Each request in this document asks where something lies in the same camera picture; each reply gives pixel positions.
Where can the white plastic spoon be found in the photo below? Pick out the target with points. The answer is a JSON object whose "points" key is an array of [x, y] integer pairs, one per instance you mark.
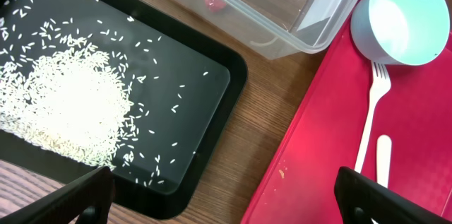
{"points": [[383, 160]]}

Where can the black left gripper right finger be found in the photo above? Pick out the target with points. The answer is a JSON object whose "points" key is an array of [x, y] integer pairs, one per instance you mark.
{"points": [[361, 200]]}

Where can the white rice grains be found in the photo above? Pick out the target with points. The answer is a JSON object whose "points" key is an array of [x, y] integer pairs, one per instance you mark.
{"points": [[93, 84]]}

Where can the white plastic fork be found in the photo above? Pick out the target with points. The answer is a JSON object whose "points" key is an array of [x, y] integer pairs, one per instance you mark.
{"points": [[381, 84]]}

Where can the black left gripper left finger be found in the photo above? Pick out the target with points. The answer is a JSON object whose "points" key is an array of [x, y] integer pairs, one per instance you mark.
{"points": [[85, 200]]}

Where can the black food waste bin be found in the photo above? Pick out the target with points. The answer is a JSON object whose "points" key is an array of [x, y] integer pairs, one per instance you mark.
{"points": [[136, 196]]}

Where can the light blue bowl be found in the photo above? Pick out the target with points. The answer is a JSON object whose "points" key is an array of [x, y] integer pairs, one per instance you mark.
{"points": [[400, 32]]}

